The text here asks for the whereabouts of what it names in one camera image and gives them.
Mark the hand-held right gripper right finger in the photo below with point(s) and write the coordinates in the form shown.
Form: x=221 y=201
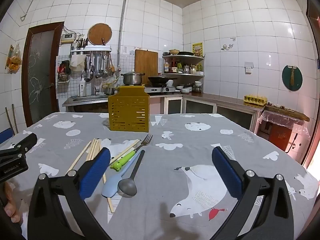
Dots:
x=226 y=173

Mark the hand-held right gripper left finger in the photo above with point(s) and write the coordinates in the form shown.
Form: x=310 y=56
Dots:
x=96 y=171

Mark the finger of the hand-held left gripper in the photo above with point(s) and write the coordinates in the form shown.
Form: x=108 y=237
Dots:
x=26 y=141

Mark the wooden chopstick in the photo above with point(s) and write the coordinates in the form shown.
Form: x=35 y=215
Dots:
x=94 y=148
x=127 y=150
x=78 y=158
x=108 y=195
x=90 y=149

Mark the yellow slotted utensil holder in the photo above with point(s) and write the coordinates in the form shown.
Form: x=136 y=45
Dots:
x=128 y=110

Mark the row of hanging kitchen utensils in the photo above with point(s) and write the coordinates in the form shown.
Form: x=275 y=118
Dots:
x=98 y=66

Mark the person's left hand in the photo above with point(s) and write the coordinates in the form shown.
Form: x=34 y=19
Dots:
x=11 y=205

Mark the blue chair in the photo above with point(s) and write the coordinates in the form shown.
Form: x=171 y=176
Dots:
x=5 y=135

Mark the light blue plastic spoon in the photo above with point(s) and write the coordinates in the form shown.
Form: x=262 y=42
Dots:
x=113 y=186

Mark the grey polar bear tablecloth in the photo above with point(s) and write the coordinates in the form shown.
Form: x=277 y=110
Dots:
x=175 y=140

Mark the brown frosted glass door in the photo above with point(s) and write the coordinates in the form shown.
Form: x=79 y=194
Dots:
x=40 y=75

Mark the kitchen counter with cabinets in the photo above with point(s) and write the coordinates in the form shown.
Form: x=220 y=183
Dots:
x=225 y=105

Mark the stainless steel sink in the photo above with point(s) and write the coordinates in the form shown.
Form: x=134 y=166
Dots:
x=87 y=98

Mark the white soap bottle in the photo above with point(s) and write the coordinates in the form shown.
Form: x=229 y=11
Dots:
x=82 y=88

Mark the yellow egg carton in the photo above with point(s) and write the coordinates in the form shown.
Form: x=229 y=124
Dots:
x=255 y=100

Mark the orange hanging mesh bag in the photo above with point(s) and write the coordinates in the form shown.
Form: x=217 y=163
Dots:
x=14 y=61

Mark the small steel saucepan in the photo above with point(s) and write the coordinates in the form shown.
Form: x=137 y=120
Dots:
x=109 y=91

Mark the thick wooden chopping block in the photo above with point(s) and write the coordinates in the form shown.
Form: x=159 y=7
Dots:
x=287 y=112

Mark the clear plastic sheet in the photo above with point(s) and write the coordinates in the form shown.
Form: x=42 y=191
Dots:
x=300 y=125

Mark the glass jar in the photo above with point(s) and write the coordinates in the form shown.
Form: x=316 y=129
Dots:
x=198 y=87

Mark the metal faucet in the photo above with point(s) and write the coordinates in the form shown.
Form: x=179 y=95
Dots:
x=95 y=80

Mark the beige hanging cloth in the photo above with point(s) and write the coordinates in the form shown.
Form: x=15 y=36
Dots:
x=77 y=63

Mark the stack of white bowls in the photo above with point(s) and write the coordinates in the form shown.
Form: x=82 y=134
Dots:
x=184 y=90

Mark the steel cooking pot with lid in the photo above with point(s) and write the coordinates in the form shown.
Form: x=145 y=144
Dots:
x=132 y=79

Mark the steel gas stove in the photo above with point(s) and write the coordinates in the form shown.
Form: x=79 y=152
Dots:
x=162 y=90

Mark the metal corner shelf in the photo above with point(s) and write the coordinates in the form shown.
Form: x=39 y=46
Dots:
x=183 y=74

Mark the rack cup of knives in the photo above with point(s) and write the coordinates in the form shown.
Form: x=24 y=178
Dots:
x=80 y=44

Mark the black wok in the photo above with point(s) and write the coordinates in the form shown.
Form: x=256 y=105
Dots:
x=160 y=80

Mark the rectangular wooden cutting board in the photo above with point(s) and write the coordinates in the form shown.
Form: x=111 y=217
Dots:
x=147 y=65

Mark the row of condiment bottles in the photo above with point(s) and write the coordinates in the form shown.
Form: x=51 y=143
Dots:
x=175 y=67

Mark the black pan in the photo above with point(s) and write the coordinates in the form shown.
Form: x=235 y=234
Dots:
x=186 y=53

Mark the round wooden cutting board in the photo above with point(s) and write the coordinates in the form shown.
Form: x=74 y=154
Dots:
x=98 y=33

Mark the tan bowl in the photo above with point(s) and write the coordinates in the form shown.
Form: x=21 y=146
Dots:
x=174 y=52

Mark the white wall socket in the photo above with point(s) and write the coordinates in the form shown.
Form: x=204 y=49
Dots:
x=249 y=68

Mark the green round wall board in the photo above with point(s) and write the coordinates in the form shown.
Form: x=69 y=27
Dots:
x=287 y=82

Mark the beige wall electrical box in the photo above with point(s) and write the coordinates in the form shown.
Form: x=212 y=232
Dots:
x=68 y=38

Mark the metal wall utensil rack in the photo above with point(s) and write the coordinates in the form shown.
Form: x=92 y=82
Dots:
x=91 y=50

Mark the yellow wall picture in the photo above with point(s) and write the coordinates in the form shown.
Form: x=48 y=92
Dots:
x=197 y=49

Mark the grey wall pipe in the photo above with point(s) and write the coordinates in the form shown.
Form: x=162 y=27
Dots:
x=123 y=30

